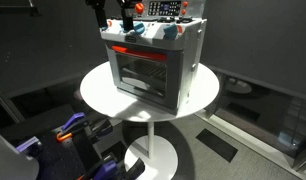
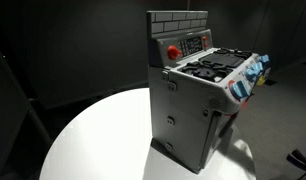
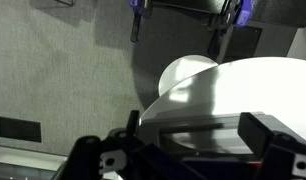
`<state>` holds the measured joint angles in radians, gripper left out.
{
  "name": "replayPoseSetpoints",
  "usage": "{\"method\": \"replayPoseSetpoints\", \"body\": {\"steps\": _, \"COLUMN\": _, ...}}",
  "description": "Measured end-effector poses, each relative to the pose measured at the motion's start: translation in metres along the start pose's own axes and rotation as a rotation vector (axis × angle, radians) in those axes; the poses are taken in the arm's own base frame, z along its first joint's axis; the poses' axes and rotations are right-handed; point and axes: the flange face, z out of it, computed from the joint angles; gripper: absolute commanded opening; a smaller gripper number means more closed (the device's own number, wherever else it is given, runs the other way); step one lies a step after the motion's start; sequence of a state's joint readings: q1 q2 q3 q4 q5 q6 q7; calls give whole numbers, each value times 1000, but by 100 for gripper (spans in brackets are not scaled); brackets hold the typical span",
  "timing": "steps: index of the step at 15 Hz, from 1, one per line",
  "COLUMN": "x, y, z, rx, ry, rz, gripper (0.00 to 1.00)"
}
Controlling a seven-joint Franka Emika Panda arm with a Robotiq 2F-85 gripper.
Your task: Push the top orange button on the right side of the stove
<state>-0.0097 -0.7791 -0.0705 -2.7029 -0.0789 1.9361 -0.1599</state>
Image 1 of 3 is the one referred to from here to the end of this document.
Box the blue stove knob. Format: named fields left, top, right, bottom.
left=163, top=24, right=178, bottom=40
left=134, top=22, right=145, bottom=35

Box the round white pedestal table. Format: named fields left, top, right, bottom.
left=80, top=62, right=220, bottom=180

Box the blue stove knob right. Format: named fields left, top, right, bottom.
left=163, top=24, right=178, bottom=40

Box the black perforated mounting board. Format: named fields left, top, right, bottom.
left=16, top=123, right=100, bottom=180

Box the purple black clamp lower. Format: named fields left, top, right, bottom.
left=76, top=158, right=145, bottom=180

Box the grey rounded camera housing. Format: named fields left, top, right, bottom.
left=0, top=135, right=39, bottom=180

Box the orange timer knob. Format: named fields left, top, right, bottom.
left=135, top=3, right=144, bottom=14

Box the blue stove knob middle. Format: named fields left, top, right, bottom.
left=134, top=22, right=145, bottom=35

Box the grey toy stove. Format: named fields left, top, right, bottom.
left=96, top=0, right=207, bottom=114

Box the orange oven door handle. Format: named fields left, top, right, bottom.
left=111, top=46, right=167, bottom=61

